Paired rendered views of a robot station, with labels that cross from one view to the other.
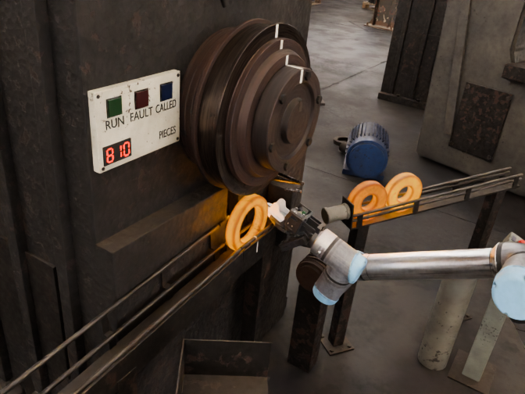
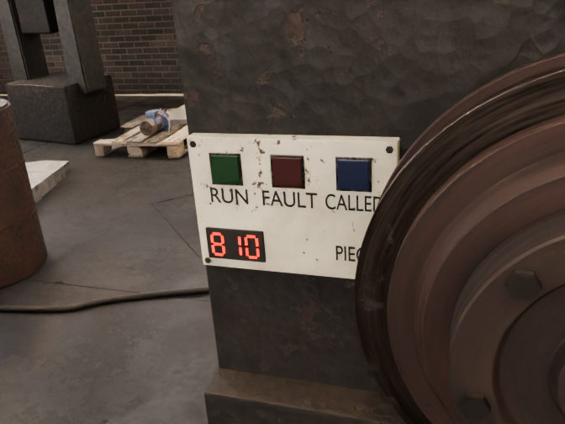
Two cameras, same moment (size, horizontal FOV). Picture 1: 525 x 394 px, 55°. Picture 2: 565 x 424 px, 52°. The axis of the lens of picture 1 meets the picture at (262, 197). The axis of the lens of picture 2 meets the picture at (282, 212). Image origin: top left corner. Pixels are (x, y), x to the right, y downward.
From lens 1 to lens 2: 1.02 m
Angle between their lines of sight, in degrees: 70
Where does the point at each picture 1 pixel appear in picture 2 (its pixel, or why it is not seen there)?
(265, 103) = (477, 275)
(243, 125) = (420, 304)
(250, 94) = (452, 235)
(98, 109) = (194, 163)
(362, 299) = not seen: outside the picture
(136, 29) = (294, 44)
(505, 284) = not seen: outside the picture
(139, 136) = (284, 236)
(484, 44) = not seen: outside the picture
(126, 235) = (255, 385)
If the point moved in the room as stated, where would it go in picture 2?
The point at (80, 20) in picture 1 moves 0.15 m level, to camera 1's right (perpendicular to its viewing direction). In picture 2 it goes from (177, 20) to (186, 31)
